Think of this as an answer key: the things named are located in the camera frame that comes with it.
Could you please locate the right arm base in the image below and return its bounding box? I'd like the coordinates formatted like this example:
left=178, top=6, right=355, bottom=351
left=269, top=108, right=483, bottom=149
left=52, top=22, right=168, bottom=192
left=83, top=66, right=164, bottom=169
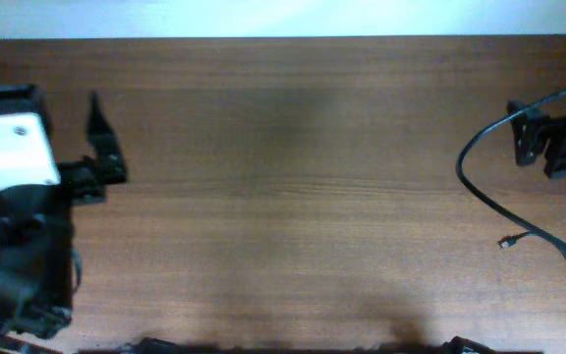
left=439, top=336, right=498, bottom=354

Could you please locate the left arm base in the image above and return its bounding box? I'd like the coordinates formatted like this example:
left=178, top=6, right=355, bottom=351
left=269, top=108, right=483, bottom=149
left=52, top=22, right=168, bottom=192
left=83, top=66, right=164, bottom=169
left=115, top=337, right=179, bottom=354

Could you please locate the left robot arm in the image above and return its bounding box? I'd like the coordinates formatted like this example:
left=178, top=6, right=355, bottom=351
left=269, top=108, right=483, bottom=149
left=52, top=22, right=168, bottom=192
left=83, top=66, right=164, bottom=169
left=0, top=85, right=128, bottom=339

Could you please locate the right camera cable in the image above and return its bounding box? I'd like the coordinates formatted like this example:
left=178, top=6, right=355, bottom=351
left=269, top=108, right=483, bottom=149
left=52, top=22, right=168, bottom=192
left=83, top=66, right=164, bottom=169
left=454, top=81, right=566, bottom=274

